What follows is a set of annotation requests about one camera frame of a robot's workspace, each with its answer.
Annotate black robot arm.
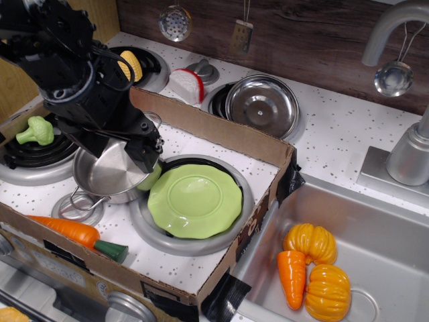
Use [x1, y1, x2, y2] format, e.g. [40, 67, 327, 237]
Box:
[1, 1, 162, 173]

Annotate silver toy faucet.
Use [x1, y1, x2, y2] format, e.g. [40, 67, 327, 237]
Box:
[357, 1, 428, 207]

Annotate hanging steel strainer spoon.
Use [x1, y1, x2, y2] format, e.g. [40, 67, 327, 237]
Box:
[158, 1, 192, 42]

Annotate silver oven knob front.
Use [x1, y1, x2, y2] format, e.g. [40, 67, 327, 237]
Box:
[105, 291, 157, 322]

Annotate steel bowl lid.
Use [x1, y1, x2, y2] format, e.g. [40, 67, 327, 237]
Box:
[225, 74, 300, 139]

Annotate silver sink basin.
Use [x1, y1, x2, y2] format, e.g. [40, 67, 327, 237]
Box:
[234, 176, 428, 321]

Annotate upper orange toy pumpkin half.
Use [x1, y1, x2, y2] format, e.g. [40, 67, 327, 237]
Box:
[282, 223, 337, 265]

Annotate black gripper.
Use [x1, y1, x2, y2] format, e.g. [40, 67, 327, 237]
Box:
[39, 56, 162, 173]

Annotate small steel pot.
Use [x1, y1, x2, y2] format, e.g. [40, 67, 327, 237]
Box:
[69, 138, 163, 211]

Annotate lower orange toy pumpkin half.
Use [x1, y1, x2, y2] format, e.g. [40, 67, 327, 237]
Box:
[304, 264, 351, 321]

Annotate back left black burner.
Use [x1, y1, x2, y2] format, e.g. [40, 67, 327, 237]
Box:
[111, 46, 170, 93]

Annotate orange toy carrot with stem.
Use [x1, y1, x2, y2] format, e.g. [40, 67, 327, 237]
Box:
[29, 215, 129, 264]

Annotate yellow toy corn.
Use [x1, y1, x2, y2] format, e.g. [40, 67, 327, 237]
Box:
[118, 50, 143, 82]

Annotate green plastic plate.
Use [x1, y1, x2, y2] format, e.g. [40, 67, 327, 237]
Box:
[147, 164, 243, 239]

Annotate orange toy carrot tip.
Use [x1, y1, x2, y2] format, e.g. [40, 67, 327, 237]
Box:
[276, 250, 306, 310]

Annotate hanging metal spatula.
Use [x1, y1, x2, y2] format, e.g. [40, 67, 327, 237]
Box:
[229, 1, 253, 55]

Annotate silver stove knob back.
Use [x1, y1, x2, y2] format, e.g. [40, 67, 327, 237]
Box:
[186, 59, 220, 85]

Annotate white red toy bread slice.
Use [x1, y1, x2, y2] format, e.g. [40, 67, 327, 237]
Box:
[169, 68, 204, 105]

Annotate hanging steel ladle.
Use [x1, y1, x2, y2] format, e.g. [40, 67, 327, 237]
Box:
[374, 23, 426, 97]

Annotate cardboard fence box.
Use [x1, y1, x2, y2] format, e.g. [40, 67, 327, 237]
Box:
[1, 88, 298, 321]

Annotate front left black burner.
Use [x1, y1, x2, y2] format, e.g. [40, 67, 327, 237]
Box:
[1, 113, 78, 186]

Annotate orange toy pumpkin half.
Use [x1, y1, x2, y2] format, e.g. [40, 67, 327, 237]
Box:
[304, 264, 351, 321]
[282, 223, 337, 265]

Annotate green toy broccoli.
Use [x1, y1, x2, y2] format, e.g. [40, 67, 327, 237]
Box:
[15, 116, 54, 146]

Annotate black burner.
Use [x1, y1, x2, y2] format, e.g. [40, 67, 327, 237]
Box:
[1, 113, 78, 186]
[111, 46, 170, 93]

